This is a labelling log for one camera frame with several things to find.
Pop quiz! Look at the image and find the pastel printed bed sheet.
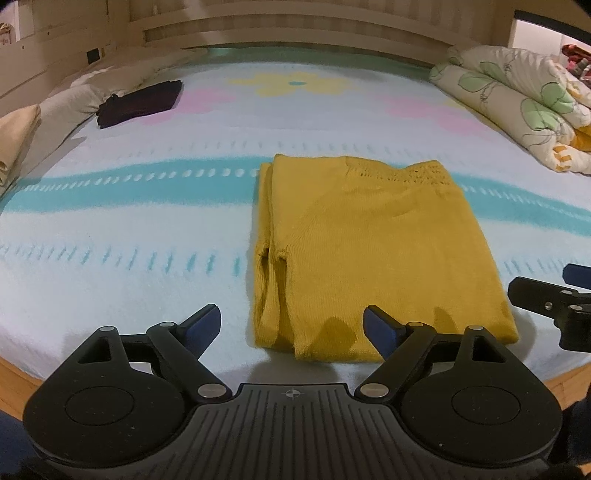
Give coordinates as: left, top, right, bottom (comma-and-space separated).
0, 44, 591, 388

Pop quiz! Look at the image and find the yellow knit sweater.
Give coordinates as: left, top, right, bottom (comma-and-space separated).
252, 154, 518, 364

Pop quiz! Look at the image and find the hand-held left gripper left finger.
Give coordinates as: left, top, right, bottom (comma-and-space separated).
76, 304, 232, 403

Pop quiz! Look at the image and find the wooden bed frame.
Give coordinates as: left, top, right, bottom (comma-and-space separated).
0, 357, 591, 421

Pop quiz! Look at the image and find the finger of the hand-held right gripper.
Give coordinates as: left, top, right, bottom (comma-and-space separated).
508, 277, 591, 321
563, 264, 591, 291

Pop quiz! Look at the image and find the beige pillow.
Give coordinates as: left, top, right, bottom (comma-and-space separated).
0, 104, 42, 185

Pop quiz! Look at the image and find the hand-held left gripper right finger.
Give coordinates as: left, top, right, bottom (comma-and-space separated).
355, 305, 509, 401

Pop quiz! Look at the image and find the floral folded quilt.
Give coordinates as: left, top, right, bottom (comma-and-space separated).
429, 45, 591, 175

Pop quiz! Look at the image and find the wooden bed headboard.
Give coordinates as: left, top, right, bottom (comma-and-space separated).
106, 0, 513, 65

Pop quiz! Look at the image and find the dark folded cloth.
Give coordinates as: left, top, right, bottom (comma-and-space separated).
97, 80, 183, 129

